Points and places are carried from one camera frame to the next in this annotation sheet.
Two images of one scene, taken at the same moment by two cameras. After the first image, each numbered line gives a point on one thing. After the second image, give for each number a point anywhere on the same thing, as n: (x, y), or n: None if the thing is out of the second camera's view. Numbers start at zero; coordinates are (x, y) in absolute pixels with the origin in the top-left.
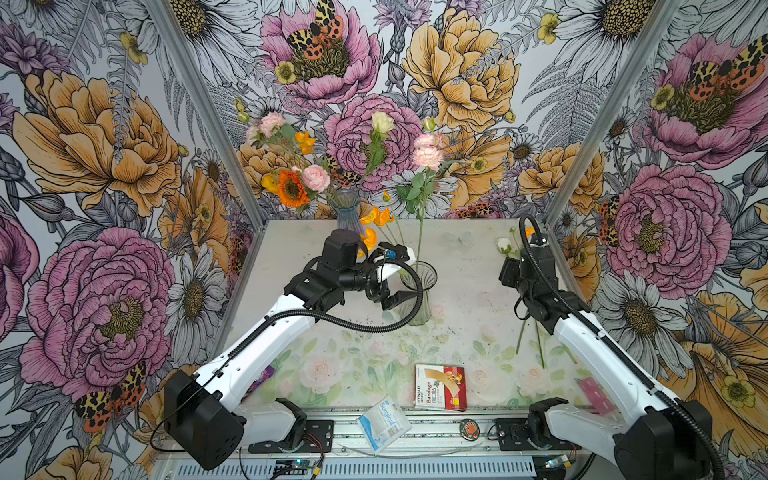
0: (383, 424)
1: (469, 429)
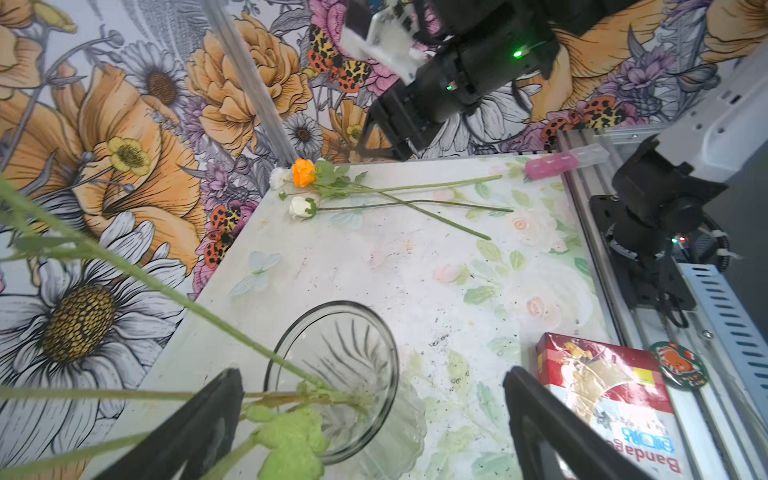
0: None
1: (681, 366)
